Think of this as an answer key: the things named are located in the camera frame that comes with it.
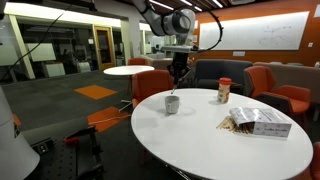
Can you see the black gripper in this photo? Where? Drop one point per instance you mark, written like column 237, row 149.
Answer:
column 178, row 68

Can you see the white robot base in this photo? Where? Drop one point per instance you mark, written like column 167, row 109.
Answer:
column 17, row 158

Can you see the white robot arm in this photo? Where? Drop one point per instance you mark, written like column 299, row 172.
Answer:
column 180, row 23

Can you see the white mug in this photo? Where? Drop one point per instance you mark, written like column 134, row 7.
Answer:
column 172, row 104

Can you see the dark blue sofa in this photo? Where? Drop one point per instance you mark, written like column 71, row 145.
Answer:
column 209, row 71

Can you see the orange armchair near table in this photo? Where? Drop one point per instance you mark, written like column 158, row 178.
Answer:
column 148, row 83

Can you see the far orange chair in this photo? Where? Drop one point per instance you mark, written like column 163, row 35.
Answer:
column 137, row 61

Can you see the red lid jar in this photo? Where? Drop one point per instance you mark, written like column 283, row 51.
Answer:
column 224, row 90

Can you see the small round white table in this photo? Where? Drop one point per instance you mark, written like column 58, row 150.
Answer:
column 127, row 70

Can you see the wooden stir sticks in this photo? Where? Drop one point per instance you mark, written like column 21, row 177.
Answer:
column 229, row 124

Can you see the wooden door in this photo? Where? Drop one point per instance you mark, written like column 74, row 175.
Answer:
column 104, row 47

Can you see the orange armchair right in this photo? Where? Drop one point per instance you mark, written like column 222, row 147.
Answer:
column 260, row 85

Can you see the white stir stick box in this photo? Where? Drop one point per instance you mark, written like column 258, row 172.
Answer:
column 262, row 121

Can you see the wrist camera mount plate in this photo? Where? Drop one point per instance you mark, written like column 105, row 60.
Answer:
column 180, row 49

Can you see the wall whiteboard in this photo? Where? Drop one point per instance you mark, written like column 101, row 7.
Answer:
column 275, row 32

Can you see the black clamp with orange handle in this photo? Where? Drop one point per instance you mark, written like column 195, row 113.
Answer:
column 89, row 164

